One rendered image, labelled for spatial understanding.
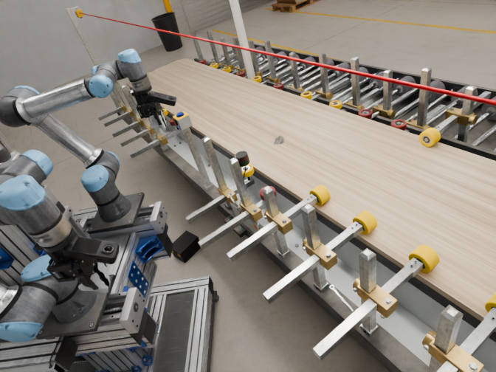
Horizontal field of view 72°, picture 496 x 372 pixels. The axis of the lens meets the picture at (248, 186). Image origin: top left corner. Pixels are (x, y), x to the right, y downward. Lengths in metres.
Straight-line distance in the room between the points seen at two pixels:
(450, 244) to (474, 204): 0.24
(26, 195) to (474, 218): 1.43
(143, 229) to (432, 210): 1.26
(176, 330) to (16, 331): 1.16
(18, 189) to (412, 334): 1.35
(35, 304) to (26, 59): 8.03
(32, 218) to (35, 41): 8.24
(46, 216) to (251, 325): 1.70
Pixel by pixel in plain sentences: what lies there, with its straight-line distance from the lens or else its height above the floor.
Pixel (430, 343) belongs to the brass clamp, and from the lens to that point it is 1.13.
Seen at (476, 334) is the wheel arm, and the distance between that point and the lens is 1.18.
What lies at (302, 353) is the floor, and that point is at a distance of 2.17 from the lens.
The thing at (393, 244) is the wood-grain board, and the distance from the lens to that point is 1.40.
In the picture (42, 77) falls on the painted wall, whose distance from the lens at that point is 9.09.
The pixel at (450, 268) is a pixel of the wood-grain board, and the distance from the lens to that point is 1.36.
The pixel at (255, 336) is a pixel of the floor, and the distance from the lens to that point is 2.26.
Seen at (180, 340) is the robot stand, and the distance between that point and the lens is 2.16.
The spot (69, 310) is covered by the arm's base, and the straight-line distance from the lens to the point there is 1.36.
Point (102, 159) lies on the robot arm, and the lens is 1.70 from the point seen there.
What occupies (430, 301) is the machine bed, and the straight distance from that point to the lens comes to 1.42.
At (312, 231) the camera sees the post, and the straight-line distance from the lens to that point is 1.23.
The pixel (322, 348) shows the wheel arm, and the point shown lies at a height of 0.96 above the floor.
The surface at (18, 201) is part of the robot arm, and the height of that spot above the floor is 1.65.
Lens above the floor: 1.97
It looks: 37 degrees down
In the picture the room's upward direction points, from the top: 17 degrees counter-clockwise
